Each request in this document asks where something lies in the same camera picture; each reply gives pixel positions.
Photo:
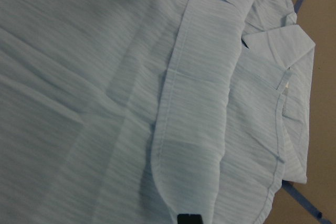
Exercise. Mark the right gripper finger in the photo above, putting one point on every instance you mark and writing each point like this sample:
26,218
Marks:
189,219

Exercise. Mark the light blue button-up shirt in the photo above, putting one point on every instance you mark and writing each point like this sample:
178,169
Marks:
135,111

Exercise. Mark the brown paper table cover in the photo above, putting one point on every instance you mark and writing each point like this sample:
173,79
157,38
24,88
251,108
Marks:
317,19

